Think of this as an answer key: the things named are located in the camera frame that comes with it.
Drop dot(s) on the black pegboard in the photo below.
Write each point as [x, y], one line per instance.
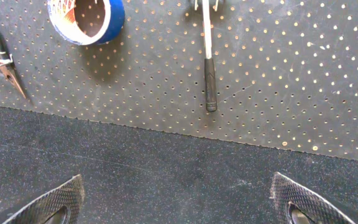
[259, 77]

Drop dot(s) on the roll of blue tape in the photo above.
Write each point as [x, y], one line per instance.
[113, 21]

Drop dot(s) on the hammer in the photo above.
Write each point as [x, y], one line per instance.
[210, 84]

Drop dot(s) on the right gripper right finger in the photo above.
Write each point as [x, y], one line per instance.
[300, 202]

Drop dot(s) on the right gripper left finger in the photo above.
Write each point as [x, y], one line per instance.
[57, 202]

